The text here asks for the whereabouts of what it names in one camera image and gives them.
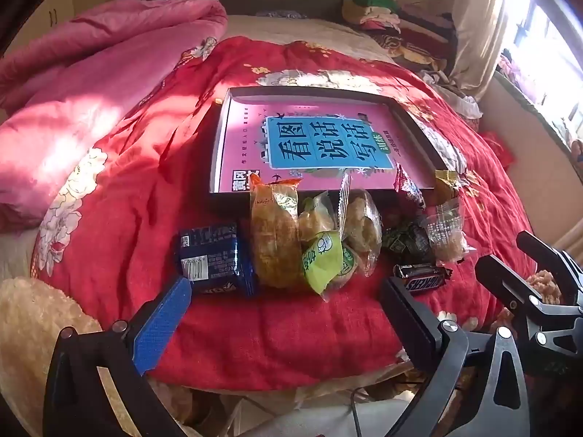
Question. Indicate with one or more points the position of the striped clear pastry bag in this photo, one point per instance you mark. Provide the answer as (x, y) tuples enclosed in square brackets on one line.
[(362, 227)]

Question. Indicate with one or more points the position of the window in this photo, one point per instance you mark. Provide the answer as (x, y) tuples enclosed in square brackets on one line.
[(546, 22)]

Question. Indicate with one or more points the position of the pink quilt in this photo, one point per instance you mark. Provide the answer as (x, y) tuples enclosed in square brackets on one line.
[(91, 77)]

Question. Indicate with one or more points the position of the pile of folded clothes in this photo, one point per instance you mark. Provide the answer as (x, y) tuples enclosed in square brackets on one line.
[(410, 22)]

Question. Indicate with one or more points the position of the round pastry green label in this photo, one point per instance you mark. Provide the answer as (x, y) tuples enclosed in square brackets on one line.
[(350, 269)]

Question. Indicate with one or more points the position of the chocolate bar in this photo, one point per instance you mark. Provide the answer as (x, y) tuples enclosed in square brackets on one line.
[(423, 280)]

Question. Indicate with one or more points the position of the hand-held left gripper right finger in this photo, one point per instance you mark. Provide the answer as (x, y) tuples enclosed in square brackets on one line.
[(410, 323)]

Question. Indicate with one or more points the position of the red floral blanket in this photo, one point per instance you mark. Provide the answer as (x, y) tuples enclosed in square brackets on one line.
[(136, 168)]

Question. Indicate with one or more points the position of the small pastry clear packet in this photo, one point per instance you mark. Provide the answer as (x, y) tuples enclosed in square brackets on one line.
[(314, 221)]

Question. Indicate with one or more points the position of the fried snack packet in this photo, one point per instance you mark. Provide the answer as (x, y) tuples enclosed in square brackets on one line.
[(542, 284)]

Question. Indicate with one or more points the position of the white plastic bag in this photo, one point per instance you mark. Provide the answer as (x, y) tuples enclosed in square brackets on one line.
[(455, 95)]

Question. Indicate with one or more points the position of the pink book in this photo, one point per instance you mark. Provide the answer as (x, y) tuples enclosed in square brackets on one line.
[(246, 136)]

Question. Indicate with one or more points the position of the dark green snack packet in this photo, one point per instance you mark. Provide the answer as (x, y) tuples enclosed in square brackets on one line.
[(405, 241)]

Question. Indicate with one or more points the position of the beige bed sheet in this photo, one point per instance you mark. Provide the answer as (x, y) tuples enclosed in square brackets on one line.
[(273, 27)]

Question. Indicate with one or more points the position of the cream wardrobe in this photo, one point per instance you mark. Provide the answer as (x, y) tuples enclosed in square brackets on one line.
[(50, 13)]

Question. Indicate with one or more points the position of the beige plush blanket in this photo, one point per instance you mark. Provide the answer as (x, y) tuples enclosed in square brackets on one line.
[(27, 327)]

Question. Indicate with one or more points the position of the cream curtain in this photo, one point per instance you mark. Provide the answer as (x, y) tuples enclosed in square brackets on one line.
[(478, 32)]

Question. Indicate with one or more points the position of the clear brown pastry packet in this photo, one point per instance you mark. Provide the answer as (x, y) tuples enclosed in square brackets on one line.
[(446, 239)]

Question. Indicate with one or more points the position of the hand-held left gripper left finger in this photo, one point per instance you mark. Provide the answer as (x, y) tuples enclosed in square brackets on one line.
[(161, 323)]

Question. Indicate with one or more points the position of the dark patterned cloth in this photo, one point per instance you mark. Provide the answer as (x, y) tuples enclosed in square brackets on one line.
[(278, 14)]

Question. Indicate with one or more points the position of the grey shallow box tray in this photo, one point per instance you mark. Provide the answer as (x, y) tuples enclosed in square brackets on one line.
[(314, 94)]

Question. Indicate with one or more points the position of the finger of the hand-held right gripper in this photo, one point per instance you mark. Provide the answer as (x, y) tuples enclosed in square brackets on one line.
[(546, 250), (501, 282)]

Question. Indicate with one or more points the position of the orange bread packet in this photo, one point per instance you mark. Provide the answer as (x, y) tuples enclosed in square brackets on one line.
[(273, 236)]

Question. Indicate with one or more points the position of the blue cookie packet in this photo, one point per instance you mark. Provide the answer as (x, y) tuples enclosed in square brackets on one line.
[(214, 250)]

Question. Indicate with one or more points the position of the red snack packet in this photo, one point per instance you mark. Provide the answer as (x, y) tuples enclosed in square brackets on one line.
[(407, 189)]

